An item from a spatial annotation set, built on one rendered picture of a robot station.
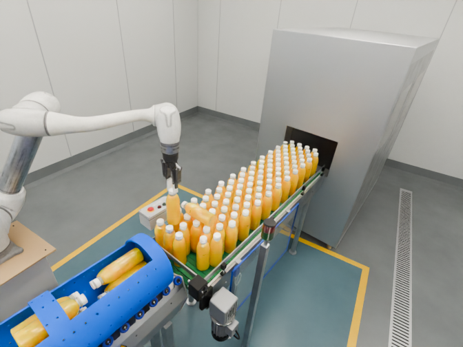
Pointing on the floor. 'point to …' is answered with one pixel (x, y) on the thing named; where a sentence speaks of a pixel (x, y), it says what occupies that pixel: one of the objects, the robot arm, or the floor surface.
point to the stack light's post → (255, 292)
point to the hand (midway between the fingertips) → (172, 186)
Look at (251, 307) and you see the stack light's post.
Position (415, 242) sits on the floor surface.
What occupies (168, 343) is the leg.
